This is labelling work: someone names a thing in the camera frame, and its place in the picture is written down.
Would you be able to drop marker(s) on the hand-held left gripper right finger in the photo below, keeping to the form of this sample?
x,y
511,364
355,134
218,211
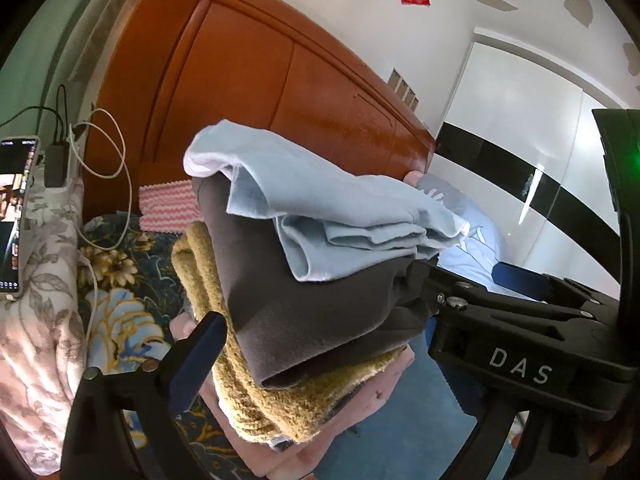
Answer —
x,y
575,440

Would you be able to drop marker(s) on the light blue garment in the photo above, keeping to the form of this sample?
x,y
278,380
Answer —
x,y
310,195

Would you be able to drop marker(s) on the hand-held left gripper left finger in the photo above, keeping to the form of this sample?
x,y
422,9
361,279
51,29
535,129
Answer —
x,y
197,360

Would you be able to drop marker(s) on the mustard knitted sweater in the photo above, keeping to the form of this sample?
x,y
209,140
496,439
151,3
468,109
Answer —
x,y
280,405

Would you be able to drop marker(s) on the pink folded garment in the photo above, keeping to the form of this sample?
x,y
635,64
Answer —
x,y
360,410

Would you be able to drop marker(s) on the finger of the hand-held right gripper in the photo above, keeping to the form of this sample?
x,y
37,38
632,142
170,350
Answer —
x,y
450,290
517,279

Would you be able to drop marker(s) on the beige wall panel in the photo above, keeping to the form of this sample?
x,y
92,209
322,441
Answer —
x,y
403,87

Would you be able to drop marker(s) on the orange wooden headboard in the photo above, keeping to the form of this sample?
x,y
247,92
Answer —
x,y
250,85

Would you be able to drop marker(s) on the dark brown garment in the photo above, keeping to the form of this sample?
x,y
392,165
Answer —
x,y
300,320

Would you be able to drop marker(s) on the white wardrobe with black stripe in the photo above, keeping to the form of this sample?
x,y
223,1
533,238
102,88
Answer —
x,y
525,100

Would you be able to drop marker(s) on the pink floral quilt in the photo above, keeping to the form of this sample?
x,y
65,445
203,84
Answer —
x,y
45,335

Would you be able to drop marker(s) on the pink pillow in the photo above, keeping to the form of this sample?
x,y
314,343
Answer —
x,y
414,179

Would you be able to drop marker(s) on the pale green curtain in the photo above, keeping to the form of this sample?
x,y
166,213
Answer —
x,y
65,45

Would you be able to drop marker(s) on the pink white zigzag cloth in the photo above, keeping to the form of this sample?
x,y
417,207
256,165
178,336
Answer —
x,y
165,205

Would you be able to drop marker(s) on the smartphone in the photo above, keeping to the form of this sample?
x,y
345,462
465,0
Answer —
x,y
15,210

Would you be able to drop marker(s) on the dark floral bedsheet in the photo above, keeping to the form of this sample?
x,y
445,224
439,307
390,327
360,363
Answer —
x,y
120,300

